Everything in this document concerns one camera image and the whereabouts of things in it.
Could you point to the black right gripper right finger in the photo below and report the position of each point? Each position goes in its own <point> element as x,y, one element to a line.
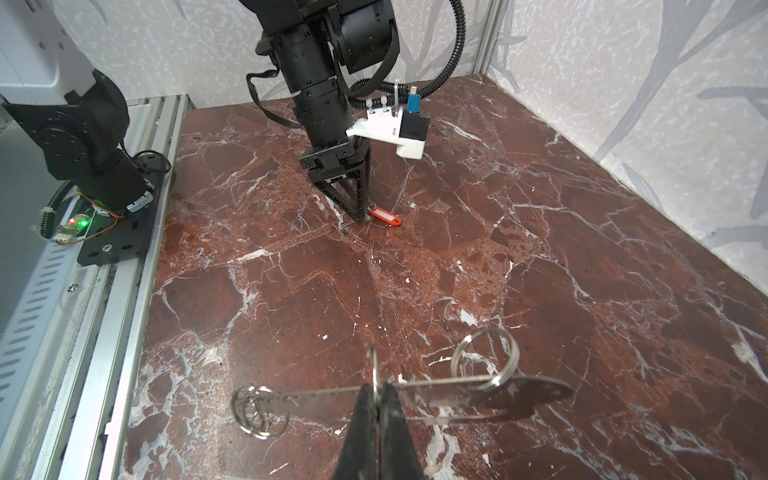
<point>398,459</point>

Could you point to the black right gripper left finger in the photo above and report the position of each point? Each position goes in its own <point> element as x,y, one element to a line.
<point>359,455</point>

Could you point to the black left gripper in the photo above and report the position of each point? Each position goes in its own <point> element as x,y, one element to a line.
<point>325,166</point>

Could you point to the key with red tag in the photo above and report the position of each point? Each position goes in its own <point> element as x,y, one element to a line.
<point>366,215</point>

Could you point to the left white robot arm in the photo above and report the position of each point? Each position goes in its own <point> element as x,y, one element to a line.
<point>330,53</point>

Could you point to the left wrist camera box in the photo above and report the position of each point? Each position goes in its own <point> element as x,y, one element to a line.
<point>399,122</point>

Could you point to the aluminium frame profiles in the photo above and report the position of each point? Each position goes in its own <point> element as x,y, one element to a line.
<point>492,24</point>

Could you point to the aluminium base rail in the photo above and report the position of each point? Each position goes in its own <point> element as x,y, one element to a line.
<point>72,418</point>

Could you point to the white slotted cable duct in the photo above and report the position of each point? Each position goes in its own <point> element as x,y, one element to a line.
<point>22,339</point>

